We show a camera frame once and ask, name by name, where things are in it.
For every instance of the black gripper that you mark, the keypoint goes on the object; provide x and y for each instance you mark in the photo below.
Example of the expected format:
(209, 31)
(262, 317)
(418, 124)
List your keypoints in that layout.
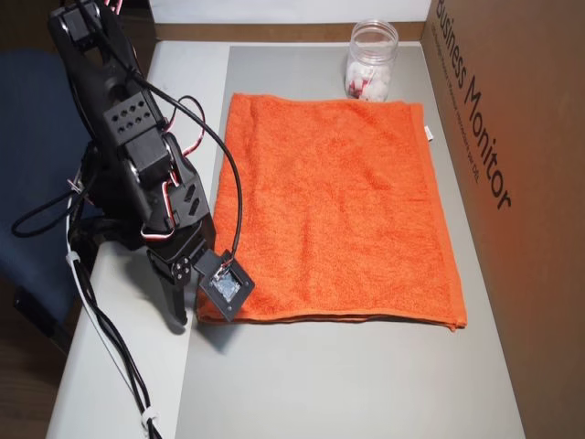
(179, 252)

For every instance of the orange terry towel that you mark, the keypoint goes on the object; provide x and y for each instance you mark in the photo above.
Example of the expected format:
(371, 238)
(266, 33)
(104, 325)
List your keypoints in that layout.
(343, 206)

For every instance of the grey table mat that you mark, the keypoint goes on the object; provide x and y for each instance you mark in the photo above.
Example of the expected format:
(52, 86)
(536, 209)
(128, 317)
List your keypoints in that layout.
(320, 375)

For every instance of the blue fabric office chair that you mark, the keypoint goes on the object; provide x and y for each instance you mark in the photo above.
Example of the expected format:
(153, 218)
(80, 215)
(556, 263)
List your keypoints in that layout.
(32, 160)

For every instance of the red white eraser wrapper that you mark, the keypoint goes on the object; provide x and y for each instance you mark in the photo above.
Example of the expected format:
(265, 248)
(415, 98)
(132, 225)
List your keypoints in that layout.
(358, 87)

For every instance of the white towel label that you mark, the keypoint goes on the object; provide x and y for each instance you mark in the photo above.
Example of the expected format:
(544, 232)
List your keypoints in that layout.
(428, 133)

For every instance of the clear plastic jar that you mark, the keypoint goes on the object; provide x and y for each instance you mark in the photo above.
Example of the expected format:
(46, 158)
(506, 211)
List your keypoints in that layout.
(372, 55)

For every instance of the brown cardboard monitor box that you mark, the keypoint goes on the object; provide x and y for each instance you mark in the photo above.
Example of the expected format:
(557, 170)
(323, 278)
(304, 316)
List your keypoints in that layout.
(525, 228)

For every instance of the black square wrist camera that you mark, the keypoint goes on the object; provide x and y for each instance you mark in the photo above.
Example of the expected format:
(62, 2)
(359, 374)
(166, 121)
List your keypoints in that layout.
(228, 288)

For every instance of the black chair frame bracket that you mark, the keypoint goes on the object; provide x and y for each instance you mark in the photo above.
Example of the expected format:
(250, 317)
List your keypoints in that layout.
(36, 315)

